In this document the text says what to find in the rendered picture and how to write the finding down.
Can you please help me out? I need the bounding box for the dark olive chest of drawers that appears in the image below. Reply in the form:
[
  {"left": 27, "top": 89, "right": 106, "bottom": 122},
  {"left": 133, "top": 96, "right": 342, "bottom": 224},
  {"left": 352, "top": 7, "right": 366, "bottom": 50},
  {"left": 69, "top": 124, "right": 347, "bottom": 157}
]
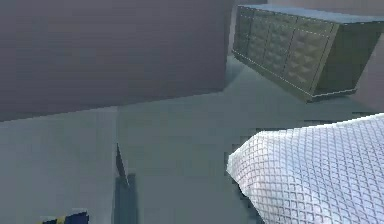
[{"left": 231, "top": 3, "right": 384, "bottom": 103}]

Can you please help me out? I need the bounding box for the white quilted bed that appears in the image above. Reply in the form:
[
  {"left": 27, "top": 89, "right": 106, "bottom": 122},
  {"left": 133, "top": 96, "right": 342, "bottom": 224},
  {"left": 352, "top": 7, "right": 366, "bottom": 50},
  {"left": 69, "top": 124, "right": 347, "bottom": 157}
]
[{"left": 226, "top": 113, "right": 384, "bottom": 224}]

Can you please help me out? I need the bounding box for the blue and yellow object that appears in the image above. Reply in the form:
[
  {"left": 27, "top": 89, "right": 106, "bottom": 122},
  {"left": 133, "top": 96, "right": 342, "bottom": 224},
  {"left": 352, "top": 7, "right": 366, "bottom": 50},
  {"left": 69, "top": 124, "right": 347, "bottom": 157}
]
[{"left": 37, "top": 209, "right": 90, "bottom": 224}]

